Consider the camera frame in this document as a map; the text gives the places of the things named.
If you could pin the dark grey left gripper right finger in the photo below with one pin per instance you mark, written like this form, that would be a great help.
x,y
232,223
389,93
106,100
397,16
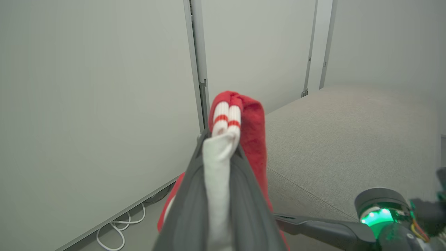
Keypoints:
x,y
247,216

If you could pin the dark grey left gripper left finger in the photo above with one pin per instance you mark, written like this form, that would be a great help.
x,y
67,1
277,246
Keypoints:
x,y
188,216

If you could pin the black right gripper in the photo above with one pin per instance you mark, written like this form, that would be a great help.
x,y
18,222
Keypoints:
x,y
393,237

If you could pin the red garment striped white trim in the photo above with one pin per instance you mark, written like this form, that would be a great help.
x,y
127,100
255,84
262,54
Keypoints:
x,y
252,139

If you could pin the grey fabric sofa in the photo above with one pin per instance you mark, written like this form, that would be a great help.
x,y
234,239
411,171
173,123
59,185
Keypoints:
x,y
331,146

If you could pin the grey partition base rail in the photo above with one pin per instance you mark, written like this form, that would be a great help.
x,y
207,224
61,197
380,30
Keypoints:
x,y
115,216

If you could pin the grey partition post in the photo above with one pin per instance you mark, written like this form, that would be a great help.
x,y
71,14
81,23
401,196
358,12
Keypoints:
x,y
199,52

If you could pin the slim grey partition frame strip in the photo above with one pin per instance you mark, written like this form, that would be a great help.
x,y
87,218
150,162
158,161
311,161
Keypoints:
x,y
327,42
310,45

